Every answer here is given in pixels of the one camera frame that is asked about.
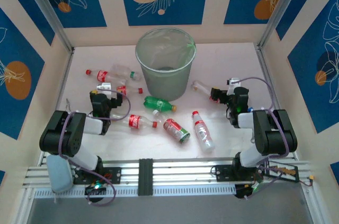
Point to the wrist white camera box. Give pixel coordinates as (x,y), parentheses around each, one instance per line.
(234,82)
(104,86)

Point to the grey metal mesh bin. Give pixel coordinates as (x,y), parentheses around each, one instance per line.
(164,86)

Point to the green plastic bottle yellow cap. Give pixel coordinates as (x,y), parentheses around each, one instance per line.
(156,103)

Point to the clear bottle green label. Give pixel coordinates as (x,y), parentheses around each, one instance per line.
(124,70)

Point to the yellow power connector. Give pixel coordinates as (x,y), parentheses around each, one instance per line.
(312,179)

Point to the clear bottle white cap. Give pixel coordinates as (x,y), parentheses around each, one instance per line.
(159,115)

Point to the cola bottle red label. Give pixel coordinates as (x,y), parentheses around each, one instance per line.
(123,90)
(135,121)
(102,75)

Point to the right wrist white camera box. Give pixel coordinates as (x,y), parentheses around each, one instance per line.
(234,82)

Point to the red green drink can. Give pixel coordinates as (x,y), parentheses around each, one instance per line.
(174,130)

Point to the black controller board green light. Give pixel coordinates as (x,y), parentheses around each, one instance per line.
(91,189)
(242,191)

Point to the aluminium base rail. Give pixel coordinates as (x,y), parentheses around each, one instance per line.
(185,171)

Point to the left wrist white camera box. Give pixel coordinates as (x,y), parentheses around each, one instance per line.
(104,86)

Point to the aluminium frame post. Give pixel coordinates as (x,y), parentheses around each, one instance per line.
(280,4)
(45,4)

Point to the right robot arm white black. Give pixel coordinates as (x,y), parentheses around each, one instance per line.
(275,134)

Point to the blue capped clear bottle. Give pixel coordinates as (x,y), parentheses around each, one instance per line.
(250,109)

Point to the clear bottle tan cap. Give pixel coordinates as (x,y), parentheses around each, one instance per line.
(202,86)

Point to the translucent green bin liner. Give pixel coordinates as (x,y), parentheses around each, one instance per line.
(159,49)

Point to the black terminal board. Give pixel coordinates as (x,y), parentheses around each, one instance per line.
(283,171)

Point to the light blue soft pouch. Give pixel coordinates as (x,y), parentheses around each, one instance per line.
(59,173)

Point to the white label bottle red cap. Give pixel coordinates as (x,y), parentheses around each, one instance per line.
(202,132)

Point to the black rail bracket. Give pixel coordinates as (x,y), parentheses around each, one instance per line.
(145,176)

